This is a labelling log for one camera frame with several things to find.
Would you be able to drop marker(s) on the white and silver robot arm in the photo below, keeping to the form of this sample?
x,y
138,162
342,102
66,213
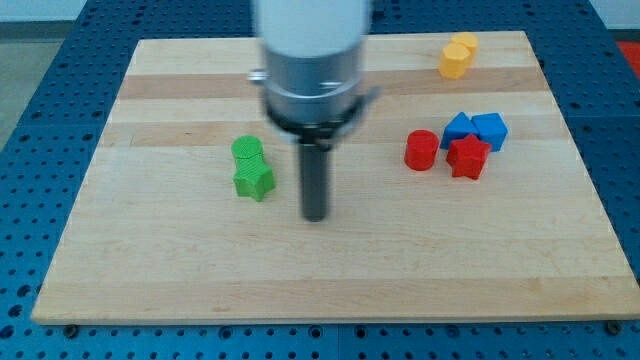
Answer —
x,y
312,66

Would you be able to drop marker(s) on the green star block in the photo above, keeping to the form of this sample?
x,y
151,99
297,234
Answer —
x,y
253,177

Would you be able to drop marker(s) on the red star block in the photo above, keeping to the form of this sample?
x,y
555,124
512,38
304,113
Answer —
x,y
467,156

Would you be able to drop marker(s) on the yellow hexagon block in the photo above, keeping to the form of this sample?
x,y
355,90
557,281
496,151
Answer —
x,y
454,61

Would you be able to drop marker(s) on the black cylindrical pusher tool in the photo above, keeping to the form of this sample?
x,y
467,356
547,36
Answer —
x,y
314,183

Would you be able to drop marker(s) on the green cylinder block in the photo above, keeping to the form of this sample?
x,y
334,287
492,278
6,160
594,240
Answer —
x,y
247,147

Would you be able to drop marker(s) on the red cylinder block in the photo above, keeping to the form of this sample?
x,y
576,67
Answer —
x,y
421,150

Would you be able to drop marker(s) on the wooden board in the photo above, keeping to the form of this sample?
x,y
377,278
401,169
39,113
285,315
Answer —
x,y
158,236

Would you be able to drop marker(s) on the blue triangle block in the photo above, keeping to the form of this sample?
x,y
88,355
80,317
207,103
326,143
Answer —
x,y
458,128

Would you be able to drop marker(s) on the blue cube block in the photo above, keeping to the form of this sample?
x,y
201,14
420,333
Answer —
x,y
491,129

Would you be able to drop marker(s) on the yellow cylinder block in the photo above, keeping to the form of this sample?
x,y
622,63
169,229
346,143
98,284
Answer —
x,y
469,40

